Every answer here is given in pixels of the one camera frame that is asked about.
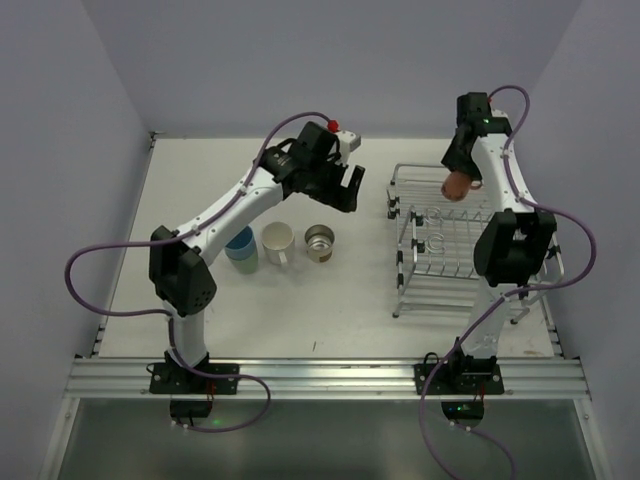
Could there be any pink mug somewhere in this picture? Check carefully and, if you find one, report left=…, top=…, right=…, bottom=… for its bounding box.
left=441, top=171, right=483, bottom=202

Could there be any beige brown cup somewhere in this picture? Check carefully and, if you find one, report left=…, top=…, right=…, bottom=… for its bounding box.
left=304, top=224, right=335, bottom=263

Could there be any white ceramic mug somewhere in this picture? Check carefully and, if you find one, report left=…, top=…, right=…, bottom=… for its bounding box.
left=261, top=221, right=295, bottom=266

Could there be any blue plastic cup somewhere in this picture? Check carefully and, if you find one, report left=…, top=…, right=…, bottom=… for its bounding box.
left=225, top=225, right=256, bottom=261

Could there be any green plastic cup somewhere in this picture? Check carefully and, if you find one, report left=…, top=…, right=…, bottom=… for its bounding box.
left=230, top=250, right=259, bottom=275

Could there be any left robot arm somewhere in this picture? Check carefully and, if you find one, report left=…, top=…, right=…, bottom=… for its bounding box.
left=149, top=121, right=365, bottom=369

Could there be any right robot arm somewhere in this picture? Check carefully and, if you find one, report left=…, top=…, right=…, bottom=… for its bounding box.
left=434, top=92, right=557, bottom=394

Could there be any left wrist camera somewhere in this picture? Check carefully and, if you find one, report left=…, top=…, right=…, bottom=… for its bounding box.
left=336, top=130, right=362, bottom=165

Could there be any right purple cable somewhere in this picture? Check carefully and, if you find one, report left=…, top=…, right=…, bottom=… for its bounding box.
left=418, top=84, right=599, bottom=480

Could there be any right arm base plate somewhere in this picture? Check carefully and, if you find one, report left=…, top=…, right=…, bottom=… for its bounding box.
left=426, top=350, right=505, bottom=395

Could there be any aluminium mounting rail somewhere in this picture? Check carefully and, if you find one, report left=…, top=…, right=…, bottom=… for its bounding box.
left=63, top=357, right=590, bottom=400

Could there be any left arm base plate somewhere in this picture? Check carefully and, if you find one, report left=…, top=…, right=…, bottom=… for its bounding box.
left=149, top=361, right=239, bottom=395

